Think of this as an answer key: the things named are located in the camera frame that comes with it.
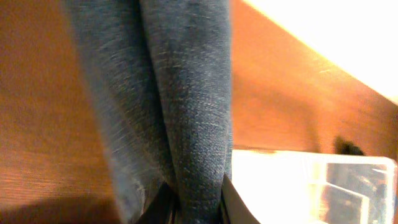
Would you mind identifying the clear plastic storage container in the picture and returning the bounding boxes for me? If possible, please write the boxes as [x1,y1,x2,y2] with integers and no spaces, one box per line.
[232,150,397,224]

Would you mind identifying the dark blue jeans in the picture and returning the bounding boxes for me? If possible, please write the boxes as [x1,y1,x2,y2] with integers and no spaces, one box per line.
[65,0,233,223]

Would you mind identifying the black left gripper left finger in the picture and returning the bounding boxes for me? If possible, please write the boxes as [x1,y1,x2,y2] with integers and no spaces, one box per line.
[135,182,179,224]

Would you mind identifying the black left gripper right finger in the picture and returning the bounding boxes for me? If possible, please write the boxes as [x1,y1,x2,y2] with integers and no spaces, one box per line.
[220,174,260,224]

